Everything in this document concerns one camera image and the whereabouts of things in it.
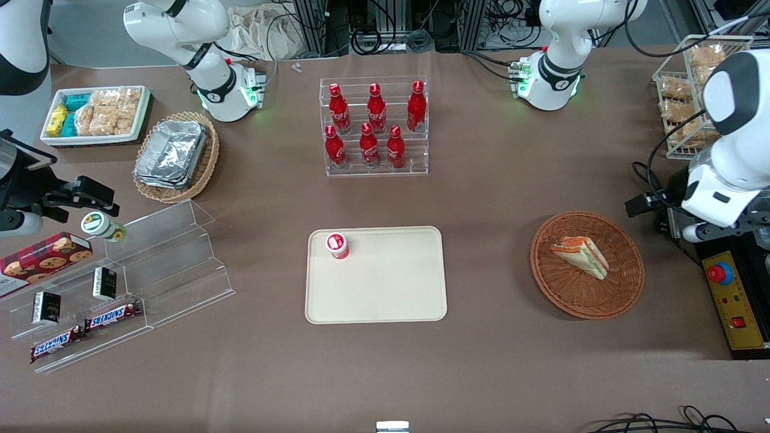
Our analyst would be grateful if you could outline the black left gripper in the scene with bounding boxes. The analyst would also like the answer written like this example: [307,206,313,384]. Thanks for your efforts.
[624,165,690,219]

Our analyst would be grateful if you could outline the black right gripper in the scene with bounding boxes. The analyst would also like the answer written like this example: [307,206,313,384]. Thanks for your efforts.
[0,134,121,220]

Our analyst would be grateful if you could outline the triangle sandwich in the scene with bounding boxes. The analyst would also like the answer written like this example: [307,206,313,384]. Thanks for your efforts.
[550,236,609,281]

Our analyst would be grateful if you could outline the white rectangular snack tray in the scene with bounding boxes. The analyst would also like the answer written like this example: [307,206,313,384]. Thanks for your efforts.
[40,85,152,147]

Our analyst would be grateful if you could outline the oval tan wicker basket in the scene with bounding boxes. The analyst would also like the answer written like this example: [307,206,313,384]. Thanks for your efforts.
[132,111,220,204]

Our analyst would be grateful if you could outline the round brown wicker basket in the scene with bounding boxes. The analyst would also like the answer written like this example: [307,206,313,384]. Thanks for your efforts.
[530,210,645,320]

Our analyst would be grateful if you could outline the beige plastic tray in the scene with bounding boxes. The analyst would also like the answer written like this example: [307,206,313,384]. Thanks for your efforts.
[305,226,448,325]

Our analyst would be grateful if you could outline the green white drink cup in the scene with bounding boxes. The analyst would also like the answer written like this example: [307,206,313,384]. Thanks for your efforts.
[81,212,127,244]

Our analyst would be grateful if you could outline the aluminium foil container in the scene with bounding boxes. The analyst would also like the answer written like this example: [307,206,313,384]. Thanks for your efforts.
[133,168,196,191]
[137,120,208,182]

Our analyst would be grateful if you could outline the red plaid cookie box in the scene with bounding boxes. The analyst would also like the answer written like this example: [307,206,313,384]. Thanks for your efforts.
[0,232,94,299]

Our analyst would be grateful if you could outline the small black box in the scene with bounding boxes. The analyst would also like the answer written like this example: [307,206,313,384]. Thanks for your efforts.
[31,291,62,326]
[92,267,118,301]

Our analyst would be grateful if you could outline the yellow snack packet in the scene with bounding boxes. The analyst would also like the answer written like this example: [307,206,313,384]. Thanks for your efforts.
[46,105,69,137]

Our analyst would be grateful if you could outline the clear acrylic stepped shelf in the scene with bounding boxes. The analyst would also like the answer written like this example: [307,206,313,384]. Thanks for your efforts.
[0,200,236,375]

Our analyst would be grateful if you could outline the Snickers chocolate bar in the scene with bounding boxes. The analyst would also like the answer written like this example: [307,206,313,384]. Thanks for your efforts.
[84,301,143,333]
[30,325,86,364]

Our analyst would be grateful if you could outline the yellow black emergency stop box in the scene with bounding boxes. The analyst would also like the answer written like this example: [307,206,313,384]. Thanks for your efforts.
[698,235,770,361]

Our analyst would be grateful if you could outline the white cloth bag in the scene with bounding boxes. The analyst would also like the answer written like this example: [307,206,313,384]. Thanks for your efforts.
[227,5,304,61]

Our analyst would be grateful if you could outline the clear acrylic bottle rack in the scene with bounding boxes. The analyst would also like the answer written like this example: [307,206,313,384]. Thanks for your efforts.
[319,75,430,177]

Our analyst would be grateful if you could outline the red cola bottle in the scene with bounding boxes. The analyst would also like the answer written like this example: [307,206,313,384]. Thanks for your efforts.
[325,125,347,171]
[360,123,381,170]
[386,125,406,171]
[407,80,427,133]
[328,83,353,135]
[367,83,387,135]

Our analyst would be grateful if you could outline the red white yogurt cup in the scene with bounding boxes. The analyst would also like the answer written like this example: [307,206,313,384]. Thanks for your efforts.
[325,232,350,260]

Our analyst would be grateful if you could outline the black appliance power cable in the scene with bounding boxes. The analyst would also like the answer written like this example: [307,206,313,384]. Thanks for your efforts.
[631,161,665,199]

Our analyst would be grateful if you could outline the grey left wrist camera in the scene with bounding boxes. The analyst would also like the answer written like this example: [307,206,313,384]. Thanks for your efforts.
[682,221,730,244]

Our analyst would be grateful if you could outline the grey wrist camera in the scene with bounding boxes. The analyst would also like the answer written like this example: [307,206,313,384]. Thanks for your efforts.
[0,210,44,237]
[682,221,730,244]

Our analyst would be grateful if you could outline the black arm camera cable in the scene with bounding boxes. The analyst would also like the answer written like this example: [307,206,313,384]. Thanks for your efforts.
[646,109,714,202]

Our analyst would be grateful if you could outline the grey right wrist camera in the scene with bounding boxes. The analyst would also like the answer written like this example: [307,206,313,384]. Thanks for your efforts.
[0,210,44,237]

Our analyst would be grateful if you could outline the white wire basket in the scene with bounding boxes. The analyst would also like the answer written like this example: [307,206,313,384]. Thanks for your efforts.
[652,35,754,161]

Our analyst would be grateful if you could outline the black right base cables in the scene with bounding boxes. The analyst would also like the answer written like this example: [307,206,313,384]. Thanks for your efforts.
[212,12,279,91]

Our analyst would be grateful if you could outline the black base cables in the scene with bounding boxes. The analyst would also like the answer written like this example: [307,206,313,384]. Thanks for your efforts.
[462,51,525,82]
[212,12,279,91]

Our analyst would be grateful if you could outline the black left base cables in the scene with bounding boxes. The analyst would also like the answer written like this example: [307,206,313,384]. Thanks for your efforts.
[462,51,525,82]

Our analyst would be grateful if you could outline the black floor cable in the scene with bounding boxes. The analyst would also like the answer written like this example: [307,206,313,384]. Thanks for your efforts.
[680,405,741,433]
[587,413,770,433]

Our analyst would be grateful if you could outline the aluminium frame post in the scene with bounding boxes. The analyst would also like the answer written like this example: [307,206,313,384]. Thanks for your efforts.
[458,0,487,52]
[294,0,351,58]

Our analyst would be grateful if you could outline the black coiled cable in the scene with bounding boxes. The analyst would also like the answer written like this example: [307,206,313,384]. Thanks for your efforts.
[351,25,386,56]

